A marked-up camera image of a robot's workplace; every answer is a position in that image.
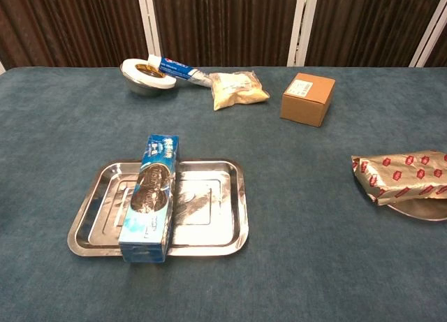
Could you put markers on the brown cardboard box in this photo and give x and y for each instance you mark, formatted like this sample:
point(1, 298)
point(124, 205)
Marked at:
point(304, 105)

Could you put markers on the blue white toothpaste tube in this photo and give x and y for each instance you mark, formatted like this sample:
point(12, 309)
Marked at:
point(174, 70)

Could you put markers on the clear bag of yellow snacks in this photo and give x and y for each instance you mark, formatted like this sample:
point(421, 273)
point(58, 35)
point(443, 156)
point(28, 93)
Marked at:
point(237, 91)

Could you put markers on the rectangular steel tray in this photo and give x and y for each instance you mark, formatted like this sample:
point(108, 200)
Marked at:
point(209, 203)

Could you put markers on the gold red snack packet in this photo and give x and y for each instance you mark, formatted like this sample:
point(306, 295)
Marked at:
point(401, 175)

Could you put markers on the blue cookie box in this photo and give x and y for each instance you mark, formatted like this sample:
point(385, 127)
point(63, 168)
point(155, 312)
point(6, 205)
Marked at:
point(150, 196)

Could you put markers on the small steel bowl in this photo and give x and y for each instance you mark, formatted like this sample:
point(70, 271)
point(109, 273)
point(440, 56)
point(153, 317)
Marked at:
point(139, 87)

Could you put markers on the round steel plate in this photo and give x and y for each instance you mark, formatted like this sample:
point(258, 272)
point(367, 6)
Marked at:
point(426, 211)

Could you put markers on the teal felt table cover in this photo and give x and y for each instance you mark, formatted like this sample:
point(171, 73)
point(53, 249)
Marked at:
point(314, 231)

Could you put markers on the brown pleated partition panel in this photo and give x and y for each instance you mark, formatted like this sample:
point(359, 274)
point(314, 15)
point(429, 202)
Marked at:
point(227, 21)
point(441, 46)
point(70, 21)
point(363, 21)

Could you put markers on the white tape roll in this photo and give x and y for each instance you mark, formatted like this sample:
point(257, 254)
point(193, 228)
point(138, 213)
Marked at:
point(132, 65)

